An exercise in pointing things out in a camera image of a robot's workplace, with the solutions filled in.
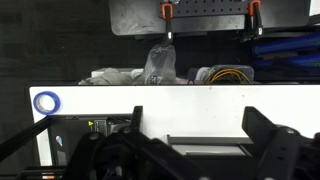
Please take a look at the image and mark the black wire rack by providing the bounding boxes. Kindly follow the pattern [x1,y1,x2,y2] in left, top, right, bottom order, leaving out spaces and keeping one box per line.
[0,114,264,180]

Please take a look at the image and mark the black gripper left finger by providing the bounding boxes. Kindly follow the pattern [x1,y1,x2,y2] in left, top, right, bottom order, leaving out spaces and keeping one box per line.
[61,105,209,180]

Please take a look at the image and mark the grey crumpled cloth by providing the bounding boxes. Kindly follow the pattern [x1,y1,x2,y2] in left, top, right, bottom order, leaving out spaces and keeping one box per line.
[78,67,134,86]

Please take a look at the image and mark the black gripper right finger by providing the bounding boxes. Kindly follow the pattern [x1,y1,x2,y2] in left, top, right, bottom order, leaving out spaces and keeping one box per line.
[242,106,320,180]

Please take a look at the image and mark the black perforated breadboard plate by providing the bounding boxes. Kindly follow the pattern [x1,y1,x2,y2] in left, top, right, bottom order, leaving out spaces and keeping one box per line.
[158,0,263,18]

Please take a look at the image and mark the grey metal base plate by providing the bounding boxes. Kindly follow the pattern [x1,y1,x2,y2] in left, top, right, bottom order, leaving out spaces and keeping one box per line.
[108,0,311,36]

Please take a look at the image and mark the clear plastic bag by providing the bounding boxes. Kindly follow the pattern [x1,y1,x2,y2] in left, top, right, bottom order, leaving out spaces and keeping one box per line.
[143,44,178,86]

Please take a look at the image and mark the orange and black bar clamp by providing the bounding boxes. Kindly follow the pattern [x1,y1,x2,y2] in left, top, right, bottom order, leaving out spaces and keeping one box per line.
[241,0,264,42]
[160,3,176,46]

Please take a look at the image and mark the blue storage bin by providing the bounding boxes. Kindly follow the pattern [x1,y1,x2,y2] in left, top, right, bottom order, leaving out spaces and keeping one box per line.
[251,31,320,56]
[266,53,320,69]

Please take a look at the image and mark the yellow cable bundle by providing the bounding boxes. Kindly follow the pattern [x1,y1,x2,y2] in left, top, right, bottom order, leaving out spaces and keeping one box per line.
[203,68,252,84]

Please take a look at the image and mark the clear plastic storage bin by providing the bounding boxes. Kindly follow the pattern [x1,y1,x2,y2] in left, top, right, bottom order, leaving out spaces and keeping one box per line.
[186,64,256,85]

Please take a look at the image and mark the blue tape roll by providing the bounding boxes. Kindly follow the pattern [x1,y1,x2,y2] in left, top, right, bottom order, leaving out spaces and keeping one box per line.
[33,90,62,116]

